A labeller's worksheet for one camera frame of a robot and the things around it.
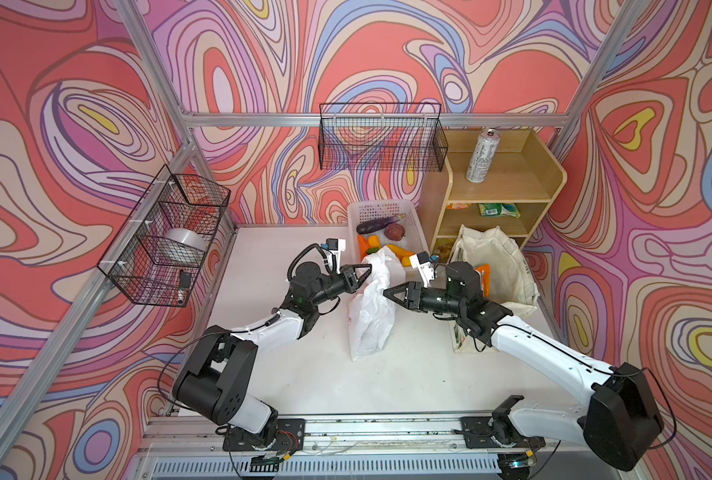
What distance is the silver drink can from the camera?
80 cm

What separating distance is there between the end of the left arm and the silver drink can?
433mm

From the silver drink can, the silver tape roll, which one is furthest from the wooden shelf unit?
the silver tape roll

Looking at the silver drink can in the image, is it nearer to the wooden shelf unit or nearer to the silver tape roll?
the wooden shelf unit

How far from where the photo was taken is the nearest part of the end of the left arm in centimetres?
71

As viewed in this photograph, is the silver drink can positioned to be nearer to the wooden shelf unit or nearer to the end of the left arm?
the wooden shelf unit
